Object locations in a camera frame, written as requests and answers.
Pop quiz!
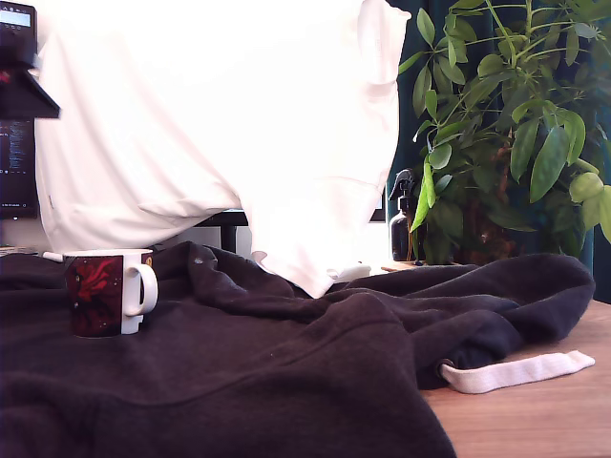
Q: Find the black computer monitor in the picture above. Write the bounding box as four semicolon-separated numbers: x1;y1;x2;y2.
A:
0;1;39;221

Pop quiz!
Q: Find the white draped cloth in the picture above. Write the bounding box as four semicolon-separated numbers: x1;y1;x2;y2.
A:
25;0;413;300

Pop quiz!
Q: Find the black monitor stand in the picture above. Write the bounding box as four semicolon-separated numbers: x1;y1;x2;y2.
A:
198;209;251;255

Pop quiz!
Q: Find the black hoodie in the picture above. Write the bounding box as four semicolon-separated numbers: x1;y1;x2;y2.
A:
0;239;598;458

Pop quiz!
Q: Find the black spray bottle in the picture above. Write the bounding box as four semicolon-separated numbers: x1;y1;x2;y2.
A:
387;168;425;263

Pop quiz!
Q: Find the wooden board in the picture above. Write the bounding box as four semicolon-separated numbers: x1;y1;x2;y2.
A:
380;260;460;275

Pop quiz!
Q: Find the green leafy houseplant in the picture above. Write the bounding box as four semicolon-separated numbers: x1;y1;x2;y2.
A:
397;0;611;267

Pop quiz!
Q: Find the red coffee cup white handle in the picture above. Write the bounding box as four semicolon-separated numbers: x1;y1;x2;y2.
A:
62;248;160;340

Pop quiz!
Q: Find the white hoodie drawstring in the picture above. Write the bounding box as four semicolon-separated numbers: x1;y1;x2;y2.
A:
440;349;597;396

